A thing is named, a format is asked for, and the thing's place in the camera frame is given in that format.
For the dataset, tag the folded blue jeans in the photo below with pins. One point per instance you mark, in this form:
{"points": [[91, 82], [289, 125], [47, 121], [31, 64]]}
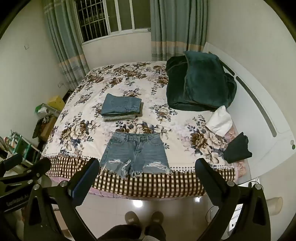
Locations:
{"points": [[121, 104]]}

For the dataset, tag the folded grey pants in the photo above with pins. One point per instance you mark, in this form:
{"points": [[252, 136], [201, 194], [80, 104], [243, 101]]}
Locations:
{"points": [[120, 118]]}

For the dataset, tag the green striped curtain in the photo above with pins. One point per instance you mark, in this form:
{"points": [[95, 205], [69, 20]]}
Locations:
{"points": [[178, 27], [62, 41]]}

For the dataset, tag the beige roll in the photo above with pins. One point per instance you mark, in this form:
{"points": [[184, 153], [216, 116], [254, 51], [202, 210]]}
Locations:
{"points": [[276, 205]]}

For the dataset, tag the wall switch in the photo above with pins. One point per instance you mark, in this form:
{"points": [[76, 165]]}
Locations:
{"points": [[27, 46]]}

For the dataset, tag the yellow box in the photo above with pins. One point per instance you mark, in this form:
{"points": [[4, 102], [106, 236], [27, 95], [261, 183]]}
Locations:
{"points": [[56, 103]]}

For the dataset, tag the bed with floral sheet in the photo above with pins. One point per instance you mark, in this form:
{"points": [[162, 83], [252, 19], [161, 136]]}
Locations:
{"points": [[92, 97]]}

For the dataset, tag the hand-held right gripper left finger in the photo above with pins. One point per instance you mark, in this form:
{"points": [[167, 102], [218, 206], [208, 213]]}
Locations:
{"points": [[83, 183]]}

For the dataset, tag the person's legs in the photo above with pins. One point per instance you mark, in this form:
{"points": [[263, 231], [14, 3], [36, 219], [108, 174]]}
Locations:
{"points": [[129, 233]]}

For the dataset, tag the grey slipper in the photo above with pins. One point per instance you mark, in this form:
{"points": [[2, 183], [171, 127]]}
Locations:
{"points": [[157, 217], [132, 218]]}

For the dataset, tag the ripped denim shorts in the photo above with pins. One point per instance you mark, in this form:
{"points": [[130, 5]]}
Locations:
{"points": [[136, 153]]}

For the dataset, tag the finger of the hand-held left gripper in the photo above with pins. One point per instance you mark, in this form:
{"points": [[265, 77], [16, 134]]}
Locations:
{"points": [[12, 161], [34, 167]]}

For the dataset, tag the barred window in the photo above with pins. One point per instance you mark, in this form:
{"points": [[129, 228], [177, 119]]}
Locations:
{"points": [[111, 16]]}

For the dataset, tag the dark folded cloth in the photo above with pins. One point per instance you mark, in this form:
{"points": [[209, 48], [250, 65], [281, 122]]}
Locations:
{"points": [[238, 148]]}

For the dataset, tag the white cloth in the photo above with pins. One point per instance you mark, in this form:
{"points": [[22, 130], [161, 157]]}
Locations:
{"points": [[219, 120]]}

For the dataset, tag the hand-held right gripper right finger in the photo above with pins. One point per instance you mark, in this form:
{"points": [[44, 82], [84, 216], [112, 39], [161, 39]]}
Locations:
{"points": [[209, 183]]}

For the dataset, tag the brown wooden stool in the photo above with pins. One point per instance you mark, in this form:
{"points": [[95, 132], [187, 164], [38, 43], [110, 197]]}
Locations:
{"points": [[47, 127]]}

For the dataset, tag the dark green blanket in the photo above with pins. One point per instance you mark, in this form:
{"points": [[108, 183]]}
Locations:
{"points": [[175, 92]]}

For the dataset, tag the white headboard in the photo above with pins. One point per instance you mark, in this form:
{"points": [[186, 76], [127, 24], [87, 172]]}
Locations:
{"points": [[277, 148]]}

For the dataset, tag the dark green pillow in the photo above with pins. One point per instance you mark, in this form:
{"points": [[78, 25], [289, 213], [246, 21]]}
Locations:
{"points": [[203, 76]]}

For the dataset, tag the green and white rack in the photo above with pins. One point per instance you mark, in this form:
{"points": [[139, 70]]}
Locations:
{"points": [[23, 146]]}

